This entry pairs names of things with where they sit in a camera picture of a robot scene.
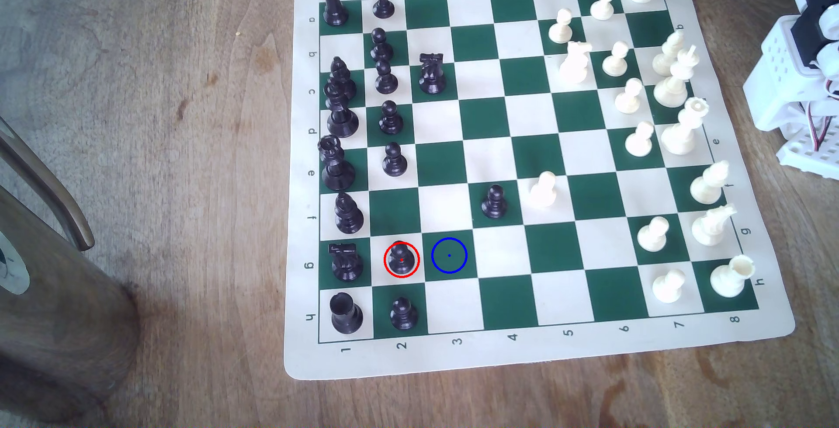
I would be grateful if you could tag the black chess pawn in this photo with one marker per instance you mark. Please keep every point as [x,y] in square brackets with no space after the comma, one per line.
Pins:
[383,5]
[494,205]
[381,49]
[386,80]
[404,316]
[394,162]
[390,121]
[401,263]

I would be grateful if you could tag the white chess queen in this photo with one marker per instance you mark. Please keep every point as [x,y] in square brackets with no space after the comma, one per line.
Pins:
[680,136]

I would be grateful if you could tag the black chess rook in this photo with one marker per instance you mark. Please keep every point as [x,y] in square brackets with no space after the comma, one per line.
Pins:
[345,316]
[334,8]

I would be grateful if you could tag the white chess pawn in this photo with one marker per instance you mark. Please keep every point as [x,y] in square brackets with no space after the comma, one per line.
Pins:
[560,30]
[628,100]
[602,7]
[668,289]
[615,63]
[639,143]
[543,193]
[653,238]

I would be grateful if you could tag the white chess knight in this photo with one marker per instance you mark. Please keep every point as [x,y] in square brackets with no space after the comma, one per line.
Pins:
[574,66]
[710,229]

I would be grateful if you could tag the black chess bishop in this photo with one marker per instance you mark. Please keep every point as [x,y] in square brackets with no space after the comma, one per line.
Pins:
[348,216]
[341,74]

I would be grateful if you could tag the black chess queen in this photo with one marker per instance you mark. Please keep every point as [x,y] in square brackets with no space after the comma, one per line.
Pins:
[336,169]

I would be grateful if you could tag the white chess king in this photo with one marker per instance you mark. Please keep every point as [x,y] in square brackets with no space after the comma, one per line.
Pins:
[672,90]

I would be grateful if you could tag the white chess bishop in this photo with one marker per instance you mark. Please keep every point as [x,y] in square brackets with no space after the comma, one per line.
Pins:
[706,186]
[667,57]

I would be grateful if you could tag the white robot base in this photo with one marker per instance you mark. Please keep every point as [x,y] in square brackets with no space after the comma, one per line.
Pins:
[773,80]

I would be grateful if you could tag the black chess king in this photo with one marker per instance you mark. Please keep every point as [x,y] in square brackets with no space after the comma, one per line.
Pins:
[341,120]

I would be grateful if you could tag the black chess knight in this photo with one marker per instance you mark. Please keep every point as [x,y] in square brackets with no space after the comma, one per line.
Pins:
[346,265]
[432,75]

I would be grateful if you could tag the green and white chess mat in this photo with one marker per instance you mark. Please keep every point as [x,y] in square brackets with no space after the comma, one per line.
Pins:
[459,356]

